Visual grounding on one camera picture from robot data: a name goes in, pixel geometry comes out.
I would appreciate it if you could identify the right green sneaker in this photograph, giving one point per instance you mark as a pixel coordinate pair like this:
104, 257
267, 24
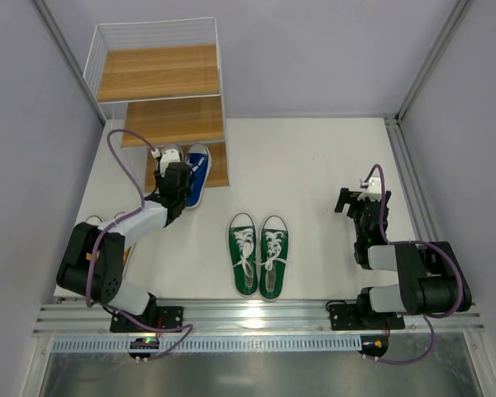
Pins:
274, 252

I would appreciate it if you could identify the green sneaker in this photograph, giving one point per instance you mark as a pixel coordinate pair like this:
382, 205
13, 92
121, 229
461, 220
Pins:
242, 243
274, 252

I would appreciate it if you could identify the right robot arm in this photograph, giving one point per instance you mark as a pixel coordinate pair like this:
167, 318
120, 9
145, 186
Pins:
430, 281

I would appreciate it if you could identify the grey slotted cable duct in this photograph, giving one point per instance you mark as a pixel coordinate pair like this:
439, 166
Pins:
209, 344

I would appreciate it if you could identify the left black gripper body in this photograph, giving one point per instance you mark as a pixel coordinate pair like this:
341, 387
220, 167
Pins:
176, 203

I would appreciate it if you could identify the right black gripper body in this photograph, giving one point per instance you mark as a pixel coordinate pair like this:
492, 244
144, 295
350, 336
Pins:
359, 204

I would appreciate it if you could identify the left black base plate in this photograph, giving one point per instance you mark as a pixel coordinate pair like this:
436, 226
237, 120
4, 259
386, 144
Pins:
163, 318

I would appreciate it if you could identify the left aluminium frame post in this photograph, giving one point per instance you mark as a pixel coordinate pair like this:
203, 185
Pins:
56, 35

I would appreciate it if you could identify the right aluminium frame rail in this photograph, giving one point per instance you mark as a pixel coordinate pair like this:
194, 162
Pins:
420, 213

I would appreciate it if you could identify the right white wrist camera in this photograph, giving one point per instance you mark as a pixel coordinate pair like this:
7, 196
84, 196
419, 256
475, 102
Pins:
372, 189

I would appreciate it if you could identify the left green sneaker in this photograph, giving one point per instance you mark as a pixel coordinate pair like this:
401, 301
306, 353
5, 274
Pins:
242, 243

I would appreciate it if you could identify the aluminium front rail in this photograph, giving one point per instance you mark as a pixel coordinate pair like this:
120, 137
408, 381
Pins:
215, 316

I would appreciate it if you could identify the left orange sneaker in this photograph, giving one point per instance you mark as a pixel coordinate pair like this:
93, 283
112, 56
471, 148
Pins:
94, 220

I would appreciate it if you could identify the right orange sneaker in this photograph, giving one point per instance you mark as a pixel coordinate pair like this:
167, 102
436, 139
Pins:
128, 252

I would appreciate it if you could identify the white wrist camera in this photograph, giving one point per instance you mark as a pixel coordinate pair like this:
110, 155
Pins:
165, 156
372, 189

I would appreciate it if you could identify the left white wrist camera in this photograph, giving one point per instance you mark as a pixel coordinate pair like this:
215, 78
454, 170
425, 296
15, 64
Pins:
165, 156

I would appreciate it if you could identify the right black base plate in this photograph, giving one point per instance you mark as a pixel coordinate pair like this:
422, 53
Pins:
351, 316

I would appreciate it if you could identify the aluminium frame post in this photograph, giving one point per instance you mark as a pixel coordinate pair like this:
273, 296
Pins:
56, 35
433, 57

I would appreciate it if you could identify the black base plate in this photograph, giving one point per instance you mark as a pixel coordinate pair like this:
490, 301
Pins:
163, 318
351, 316

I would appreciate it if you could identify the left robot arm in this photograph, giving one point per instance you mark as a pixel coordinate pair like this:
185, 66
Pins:
92, 265

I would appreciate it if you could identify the orange sneaker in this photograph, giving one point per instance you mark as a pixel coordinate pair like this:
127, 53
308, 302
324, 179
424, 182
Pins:
128, 252
94, 220

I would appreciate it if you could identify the white wire wooden shoe shelf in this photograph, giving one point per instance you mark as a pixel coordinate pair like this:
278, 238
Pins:
164, 80

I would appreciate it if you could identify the right aluminium frame post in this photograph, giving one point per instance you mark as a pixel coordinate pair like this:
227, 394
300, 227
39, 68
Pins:
433, 57

